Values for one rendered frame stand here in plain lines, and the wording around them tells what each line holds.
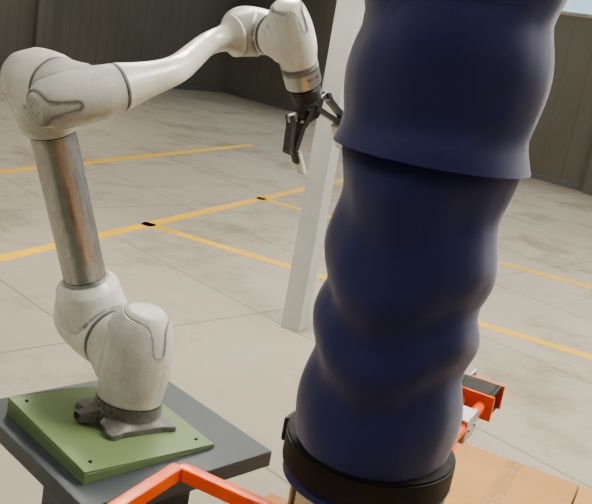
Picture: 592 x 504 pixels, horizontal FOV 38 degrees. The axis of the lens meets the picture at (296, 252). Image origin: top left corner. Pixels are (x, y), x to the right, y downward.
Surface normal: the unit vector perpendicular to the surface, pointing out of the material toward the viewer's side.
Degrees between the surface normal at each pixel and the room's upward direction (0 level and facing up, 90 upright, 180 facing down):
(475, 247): 75
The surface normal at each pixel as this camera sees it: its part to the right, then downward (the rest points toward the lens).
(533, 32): 0.69, 0.01
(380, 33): -0.80, -0.22
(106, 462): 0.23, -0.94
